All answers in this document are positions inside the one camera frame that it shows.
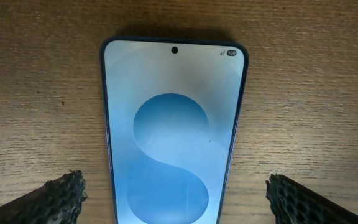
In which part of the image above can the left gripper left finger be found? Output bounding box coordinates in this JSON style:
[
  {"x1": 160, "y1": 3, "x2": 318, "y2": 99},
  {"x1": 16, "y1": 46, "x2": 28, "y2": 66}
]
[{"x1": 0, "y1": 170, "x2": 88, "y2": 224}]

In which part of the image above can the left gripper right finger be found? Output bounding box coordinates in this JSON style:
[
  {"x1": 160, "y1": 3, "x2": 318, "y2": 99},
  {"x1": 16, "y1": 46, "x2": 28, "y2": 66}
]
[{"x1": 266, "y1": 174, "x2": 358, "y2": 224}]

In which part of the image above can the blue Samsung Galaxy smartphone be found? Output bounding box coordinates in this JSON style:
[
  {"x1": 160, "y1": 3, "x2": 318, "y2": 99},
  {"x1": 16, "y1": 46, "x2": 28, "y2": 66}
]
[{"x1": 100, "y1": 36, "x2": 249, "y2": 224}]

